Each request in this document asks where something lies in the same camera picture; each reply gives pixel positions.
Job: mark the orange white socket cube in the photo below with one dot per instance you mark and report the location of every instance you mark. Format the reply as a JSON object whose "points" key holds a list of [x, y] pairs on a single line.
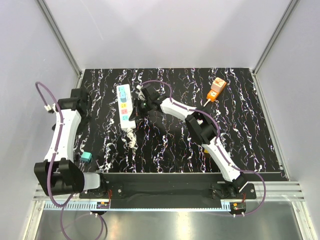
{"points": [[216, 88]]}

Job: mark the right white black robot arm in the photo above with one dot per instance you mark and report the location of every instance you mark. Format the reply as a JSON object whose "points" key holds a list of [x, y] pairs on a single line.
{"points": [[202, 129]]}

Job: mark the white multi-socket power strip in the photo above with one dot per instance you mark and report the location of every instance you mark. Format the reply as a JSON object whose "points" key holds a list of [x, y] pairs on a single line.
{"points": [[125, 108]]}

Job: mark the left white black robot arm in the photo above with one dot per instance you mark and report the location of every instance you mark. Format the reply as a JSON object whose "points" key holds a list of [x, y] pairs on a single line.
{"points": [[57, 174]]}

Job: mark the teal usb charger plug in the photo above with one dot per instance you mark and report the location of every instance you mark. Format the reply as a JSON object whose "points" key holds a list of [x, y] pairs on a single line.
{"points": [[86, 157]]}

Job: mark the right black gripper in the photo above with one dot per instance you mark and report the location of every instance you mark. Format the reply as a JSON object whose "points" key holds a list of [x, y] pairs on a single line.
{"points": [[136, 111]]}

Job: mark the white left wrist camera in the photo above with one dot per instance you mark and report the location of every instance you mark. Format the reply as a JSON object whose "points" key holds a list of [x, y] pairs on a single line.
{"points": [[49, 108]]}

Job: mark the light blue charger plug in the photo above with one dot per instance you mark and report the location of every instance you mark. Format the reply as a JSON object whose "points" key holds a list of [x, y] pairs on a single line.
{"points": [[122, 94]]}

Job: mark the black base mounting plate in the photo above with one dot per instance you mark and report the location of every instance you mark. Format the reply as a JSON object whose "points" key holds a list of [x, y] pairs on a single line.
{"points": [[167, 191]]}

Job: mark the aluminium frame rail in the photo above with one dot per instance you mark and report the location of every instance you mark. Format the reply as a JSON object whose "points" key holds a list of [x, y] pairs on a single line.
{"points": [[58, 35]]}

